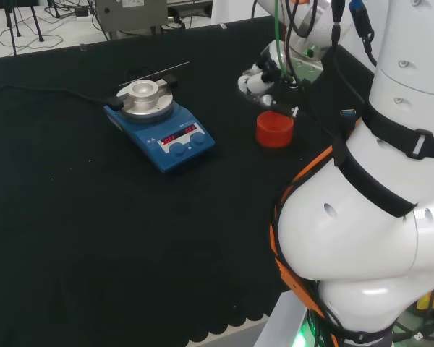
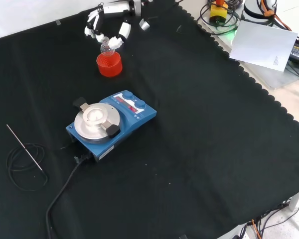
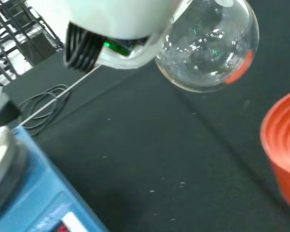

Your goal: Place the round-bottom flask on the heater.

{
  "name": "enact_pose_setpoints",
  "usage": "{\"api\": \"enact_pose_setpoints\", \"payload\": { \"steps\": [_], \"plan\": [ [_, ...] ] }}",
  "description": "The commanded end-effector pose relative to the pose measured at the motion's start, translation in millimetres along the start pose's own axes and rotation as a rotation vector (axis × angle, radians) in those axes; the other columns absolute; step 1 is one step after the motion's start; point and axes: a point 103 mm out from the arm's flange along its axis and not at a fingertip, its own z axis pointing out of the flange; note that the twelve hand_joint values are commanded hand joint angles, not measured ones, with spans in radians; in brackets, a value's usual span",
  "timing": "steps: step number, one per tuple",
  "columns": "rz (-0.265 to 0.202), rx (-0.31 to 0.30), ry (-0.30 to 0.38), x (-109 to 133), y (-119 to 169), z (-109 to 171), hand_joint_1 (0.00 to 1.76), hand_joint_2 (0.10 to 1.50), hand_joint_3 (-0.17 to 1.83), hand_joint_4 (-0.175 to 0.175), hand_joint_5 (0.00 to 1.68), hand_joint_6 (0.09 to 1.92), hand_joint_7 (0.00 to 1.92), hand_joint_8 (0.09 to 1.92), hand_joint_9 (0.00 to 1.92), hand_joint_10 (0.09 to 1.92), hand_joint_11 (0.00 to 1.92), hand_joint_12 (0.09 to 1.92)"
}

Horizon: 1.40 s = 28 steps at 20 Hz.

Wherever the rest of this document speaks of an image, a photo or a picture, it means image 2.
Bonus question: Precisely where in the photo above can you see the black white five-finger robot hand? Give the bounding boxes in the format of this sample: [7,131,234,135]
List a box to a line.
[84,0,150,49]

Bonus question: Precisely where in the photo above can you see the thin black probe cable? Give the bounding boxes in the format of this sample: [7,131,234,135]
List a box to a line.
[6,142,49,192]

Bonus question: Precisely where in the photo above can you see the heater with blue base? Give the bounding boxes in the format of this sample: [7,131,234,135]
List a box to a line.
[65,90,157,163]

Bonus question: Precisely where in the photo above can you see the steel temperature probe rod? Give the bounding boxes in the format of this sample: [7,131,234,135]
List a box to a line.
[6,124,44,171]

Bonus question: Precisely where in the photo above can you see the black bench cloth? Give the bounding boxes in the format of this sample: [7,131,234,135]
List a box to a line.
[0,0,299,239]

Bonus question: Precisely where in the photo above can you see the black cable bundle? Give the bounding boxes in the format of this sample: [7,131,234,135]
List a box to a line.
[198,0,241,36]

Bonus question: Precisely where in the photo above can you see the orange-red ring flask stand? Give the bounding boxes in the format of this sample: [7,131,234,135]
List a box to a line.
[96,51,123,78]

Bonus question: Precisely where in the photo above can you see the clear round-bottom glass flask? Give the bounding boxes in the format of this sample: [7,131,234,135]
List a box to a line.
[100,36,115,56]

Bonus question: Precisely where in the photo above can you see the pale board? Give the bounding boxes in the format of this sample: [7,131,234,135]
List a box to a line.
[228,20,299,73]

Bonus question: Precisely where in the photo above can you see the yellow stop button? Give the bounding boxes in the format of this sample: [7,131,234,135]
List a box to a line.
[209,0,230,26]

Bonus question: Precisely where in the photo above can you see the black heater power cable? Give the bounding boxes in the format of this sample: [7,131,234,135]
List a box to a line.
[45,153,93,239]

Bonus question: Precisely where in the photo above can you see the orange robot cable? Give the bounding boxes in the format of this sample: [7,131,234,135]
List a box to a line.
[261,0,293,31]

